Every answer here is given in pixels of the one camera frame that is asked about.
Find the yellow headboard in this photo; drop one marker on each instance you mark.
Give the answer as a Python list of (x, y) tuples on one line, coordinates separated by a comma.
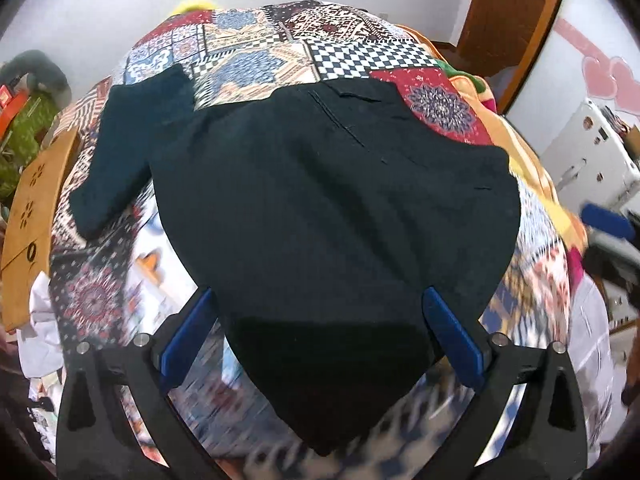
[(192, 6)]

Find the dark folded garment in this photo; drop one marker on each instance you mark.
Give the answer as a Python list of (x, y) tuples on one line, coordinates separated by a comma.
[(127, 145)]

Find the patchwork patterned blanket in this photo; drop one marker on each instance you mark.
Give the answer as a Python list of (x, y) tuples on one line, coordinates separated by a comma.
[(260, 55)]

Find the green laundry hamper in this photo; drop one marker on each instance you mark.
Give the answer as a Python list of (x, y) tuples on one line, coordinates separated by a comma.
[(25, 140)]

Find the orange yellow blanket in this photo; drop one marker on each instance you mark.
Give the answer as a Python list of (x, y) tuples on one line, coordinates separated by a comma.
[(540, 170)]

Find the wooden door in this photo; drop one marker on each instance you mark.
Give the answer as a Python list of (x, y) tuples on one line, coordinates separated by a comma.
[(515, 10)]

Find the black pants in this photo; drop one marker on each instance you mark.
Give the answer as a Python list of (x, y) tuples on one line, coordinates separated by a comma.
[(345, 220)]

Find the wooden wardrobe with heart door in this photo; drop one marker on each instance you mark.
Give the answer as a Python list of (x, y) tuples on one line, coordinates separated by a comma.
[(595, 60)]

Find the white sheet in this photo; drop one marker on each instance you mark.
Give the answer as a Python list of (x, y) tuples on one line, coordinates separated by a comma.
[(592, 360)]

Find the orange box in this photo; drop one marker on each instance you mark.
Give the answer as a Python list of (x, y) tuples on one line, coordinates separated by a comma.
[(10, 102)]

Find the white cabinet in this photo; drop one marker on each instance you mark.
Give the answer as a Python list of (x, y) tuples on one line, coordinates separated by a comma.
[(592, 160)]

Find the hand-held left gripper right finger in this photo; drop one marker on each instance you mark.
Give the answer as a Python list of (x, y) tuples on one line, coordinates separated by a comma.
[(452, 337)]

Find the grey long pillow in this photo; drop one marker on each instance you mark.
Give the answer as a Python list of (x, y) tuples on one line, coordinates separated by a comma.
[(37, 72)]

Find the white cloth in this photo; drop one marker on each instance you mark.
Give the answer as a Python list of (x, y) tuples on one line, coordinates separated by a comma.
[(42, 320)]

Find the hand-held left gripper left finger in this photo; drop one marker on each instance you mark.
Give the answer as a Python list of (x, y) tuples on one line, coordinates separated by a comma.
[(189, 337)]

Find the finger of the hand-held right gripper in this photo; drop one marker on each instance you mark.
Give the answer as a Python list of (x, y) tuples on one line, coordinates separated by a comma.
[(612, 272), (606, 220)]

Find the wooden folding table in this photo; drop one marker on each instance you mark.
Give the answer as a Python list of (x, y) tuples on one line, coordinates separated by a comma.
[(35, 220)]

